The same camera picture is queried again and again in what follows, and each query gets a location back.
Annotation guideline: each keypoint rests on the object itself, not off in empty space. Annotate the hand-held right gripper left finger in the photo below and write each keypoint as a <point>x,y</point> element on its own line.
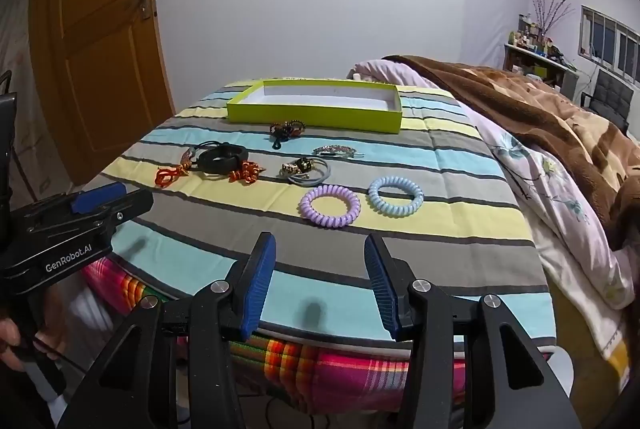
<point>257,289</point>

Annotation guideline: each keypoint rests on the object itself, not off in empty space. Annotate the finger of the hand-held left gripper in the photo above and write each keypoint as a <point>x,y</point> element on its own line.
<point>132,206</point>
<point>97,200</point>

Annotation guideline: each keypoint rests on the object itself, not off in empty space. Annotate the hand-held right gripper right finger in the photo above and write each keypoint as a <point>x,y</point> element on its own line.
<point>382,289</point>

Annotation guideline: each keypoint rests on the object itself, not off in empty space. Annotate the black wristband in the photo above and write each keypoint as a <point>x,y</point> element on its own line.
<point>220,164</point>

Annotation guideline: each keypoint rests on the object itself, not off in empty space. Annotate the rhinestone hair clip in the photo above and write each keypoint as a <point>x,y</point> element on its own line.
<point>335,151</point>

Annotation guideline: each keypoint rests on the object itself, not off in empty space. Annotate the lime green cardboard box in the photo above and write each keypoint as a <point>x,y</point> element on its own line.
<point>310,119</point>

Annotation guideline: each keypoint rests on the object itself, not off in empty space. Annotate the person's left hand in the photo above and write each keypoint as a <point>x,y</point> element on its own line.
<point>9,341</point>

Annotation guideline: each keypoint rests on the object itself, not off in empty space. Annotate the pink plaid cloth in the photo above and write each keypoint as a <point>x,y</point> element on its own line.
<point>320,369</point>

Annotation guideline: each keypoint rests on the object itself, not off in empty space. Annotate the wooden door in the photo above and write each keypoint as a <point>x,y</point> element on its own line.
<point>100,59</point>

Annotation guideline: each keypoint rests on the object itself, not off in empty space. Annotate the floral pink quilt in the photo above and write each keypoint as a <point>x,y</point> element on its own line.
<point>550,209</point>

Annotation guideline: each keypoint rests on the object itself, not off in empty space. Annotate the metal door lock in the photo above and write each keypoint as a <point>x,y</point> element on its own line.
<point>144,1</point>

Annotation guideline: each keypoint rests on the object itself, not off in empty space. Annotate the brown fleece blanket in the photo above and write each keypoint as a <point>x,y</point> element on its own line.
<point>550,109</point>

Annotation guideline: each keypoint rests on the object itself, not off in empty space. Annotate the row of small bottles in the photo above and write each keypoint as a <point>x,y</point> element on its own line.
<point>530,39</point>

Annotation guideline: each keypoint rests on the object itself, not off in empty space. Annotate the black chair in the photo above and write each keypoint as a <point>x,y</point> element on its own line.
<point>612,96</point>

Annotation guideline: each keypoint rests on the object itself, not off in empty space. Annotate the purple flower branches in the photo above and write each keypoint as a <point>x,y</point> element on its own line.
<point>547,11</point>

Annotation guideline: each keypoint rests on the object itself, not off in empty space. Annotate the window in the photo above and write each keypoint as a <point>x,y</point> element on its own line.
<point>612,41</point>

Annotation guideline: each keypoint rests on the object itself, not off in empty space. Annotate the white wall shelf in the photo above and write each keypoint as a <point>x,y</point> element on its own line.
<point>540,64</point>

